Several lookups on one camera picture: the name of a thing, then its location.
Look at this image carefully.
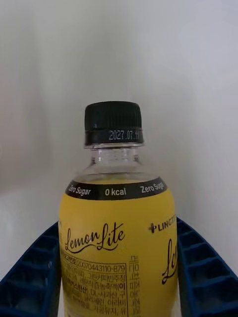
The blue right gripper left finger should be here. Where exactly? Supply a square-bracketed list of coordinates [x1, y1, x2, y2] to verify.
[0, 221, 62, 317]

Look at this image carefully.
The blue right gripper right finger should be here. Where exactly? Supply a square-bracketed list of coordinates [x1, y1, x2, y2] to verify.
[176, 216, 238, 317]

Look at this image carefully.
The yellow bottle with black cap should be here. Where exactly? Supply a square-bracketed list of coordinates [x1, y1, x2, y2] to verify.
[58, 101, 179, 317]

